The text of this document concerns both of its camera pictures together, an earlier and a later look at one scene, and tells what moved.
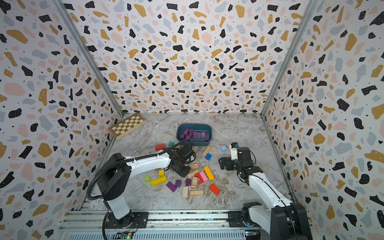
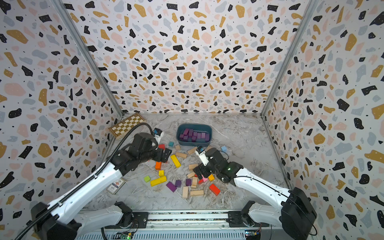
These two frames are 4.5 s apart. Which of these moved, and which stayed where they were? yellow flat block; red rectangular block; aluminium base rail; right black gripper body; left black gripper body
Moved: left black gripper body; right black gripper body
Stayed: aluminium base rail; yellow flat block; red rectangular block
